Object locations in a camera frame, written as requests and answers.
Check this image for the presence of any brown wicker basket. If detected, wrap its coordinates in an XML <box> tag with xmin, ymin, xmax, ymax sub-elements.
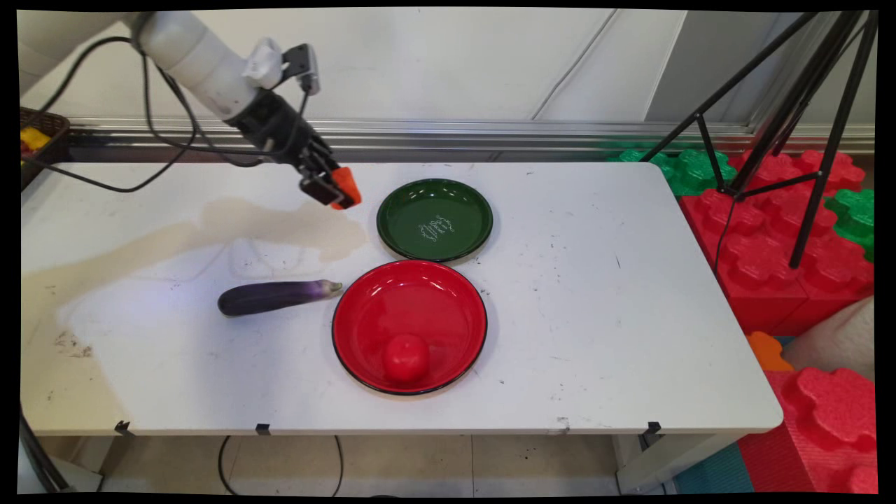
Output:
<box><xmin>20</xmin><ymin>106</ymin><xmax>71</xmax><ymax>191</ymax></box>

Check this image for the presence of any beige fabric mass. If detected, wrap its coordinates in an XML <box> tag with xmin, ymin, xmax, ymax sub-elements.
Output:
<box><xmin>780</xmin><ymin>294</ymin><xmax>876</xmax><ymax>383</ymax></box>

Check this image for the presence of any black floor cable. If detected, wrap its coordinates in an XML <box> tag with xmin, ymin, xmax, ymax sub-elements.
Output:
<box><xmin>218</xmin><ymin>435</ymin><xmax>344</xmax><ymax>498</ymax></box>

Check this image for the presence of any white table leg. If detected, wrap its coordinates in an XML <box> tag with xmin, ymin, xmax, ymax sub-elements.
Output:
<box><xmin>615</xmin><ymin>433</ymin><xmax>744</xmax><ymax>495</ymax></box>

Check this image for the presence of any red plate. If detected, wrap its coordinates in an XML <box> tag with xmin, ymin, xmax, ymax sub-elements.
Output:
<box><xmin>331</xmin><ymin>259</ymin><xmax>489</xmax><ymax>397</ymax></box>

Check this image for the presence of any teal foam mat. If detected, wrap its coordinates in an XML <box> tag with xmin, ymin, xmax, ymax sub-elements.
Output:
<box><xmin>672</xmin><ymin>441</ymin><xmax>757</xmax><ymax>495</ymax></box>

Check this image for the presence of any dark green plate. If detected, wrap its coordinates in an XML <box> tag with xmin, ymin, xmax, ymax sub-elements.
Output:
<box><xmin>376</xmin><ymin>178</ymin><xmax>494</xmax><ymax>264</ymax></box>

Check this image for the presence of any orange foam block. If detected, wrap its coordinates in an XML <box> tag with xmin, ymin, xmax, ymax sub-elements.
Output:
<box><xmin>745</xmin><ymin>331</ymin><xmax>795</xmax><ymax>372</ymax></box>

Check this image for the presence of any red tomato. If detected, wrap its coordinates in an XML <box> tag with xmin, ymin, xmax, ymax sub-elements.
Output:
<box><xmin>382</xmin><ymin>334</ymin><xmax>431</xmax><ymax>384</ymax></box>

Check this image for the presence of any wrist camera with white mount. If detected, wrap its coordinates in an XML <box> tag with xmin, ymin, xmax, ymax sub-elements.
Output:
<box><xmin>242</xmin><ymin>38</ymin><xmax>322</xmax><ymax>96</ymax></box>

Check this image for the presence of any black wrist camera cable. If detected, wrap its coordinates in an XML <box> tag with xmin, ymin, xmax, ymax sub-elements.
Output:
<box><xmin>142</xmin><ymin>55</ymin><xmax>313</xmax><ymax>169</ymax></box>

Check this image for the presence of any black tripod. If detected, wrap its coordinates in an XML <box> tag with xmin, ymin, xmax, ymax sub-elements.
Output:
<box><xmin>640</xmin><ymin>10</ymin><xmax>879</xmax><ymax>270</ymax></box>

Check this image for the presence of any orange carrot piece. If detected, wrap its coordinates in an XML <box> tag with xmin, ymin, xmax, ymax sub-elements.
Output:
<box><xmin>330</xmin><ymin>166</ymin><xmax>363</xmax><ymax>211</ymax></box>

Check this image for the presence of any purple eggplant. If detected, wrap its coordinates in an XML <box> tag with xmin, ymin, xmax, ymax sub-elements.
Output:
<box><xmin>217</xmin><ymin>279</ymin><xmax>344</xmax><ymax>318</ymax></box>

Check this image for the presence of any aluminium wall rail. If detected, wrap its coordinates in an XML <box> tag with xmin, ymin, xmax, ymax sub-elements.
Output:
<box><xmin>65</xmin><ymin>117</ymin><xmax>876</xmax><ymax>164</ymax></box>

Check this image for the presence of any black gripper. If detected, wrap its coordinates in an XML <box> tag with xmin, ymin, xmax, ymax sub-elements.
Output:
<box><xmin>224</xmin><ymin>87</ymin><xmax>344</xmax><ymax>208</ymax></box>

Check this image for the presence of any long black arm cable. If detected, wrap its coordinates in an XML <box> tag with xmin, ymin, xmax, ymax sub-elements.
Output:
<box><xmin>21</xmin><ymin>35</ymin><xmax>201</xmax><ymax>194</ymax></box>

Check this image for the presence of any large red foam block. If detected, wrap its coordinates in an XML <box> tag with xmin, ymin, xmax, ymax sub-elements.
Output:
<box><xmin>679</xmin><ymin>149</ymin><xmax>876</xmax><ymax>338</ymax></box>

